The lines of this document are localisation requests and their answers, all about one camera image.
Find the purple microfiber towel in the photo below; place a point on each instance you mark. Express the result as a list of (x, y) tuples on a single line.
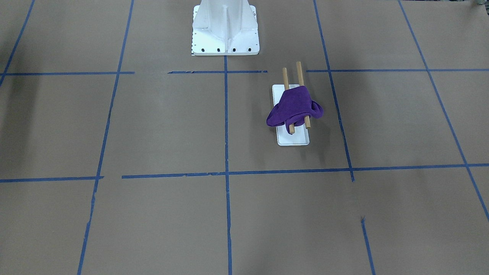
[(294, 105)]

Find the white wooden-bar towel rack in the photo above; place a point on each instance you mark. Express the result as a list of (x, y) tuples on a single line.
[(299, 134)]

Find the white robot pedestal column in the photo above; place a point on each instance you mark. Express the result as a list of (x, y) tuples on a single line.
[(225, 27)]

